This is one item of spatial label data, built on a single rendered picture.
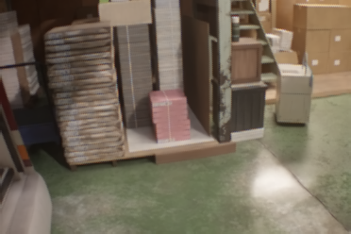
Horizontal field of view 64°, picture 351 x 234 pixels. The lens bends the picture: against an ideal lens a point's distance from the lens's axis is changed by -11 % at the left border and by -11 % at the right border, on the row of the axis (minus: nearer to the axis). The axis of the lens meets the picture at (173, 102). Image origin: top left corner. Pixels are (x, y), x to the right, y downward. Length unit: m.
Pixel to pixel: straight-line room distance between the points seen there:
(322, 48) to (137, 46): 2.94
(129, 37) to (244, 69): 0.99
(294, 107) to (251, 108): 0.53
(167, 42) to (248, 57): 0.70
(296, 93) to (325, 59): 1.91
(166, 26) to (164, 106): 0.69
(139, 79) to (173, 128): 0.53
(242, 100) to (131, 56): 1.02
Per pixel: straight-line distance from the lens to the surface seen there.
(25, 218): 1.34
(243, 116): 2.73
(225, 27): 2.36
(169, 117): 2.52
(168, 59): 2.75
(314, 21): 4.58
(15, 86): 3.90
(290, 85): 2.98
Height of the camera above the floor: 1.35
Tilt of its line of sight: 21 degrees down
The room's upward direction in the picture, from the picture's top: 3 degrees counter-clockwise
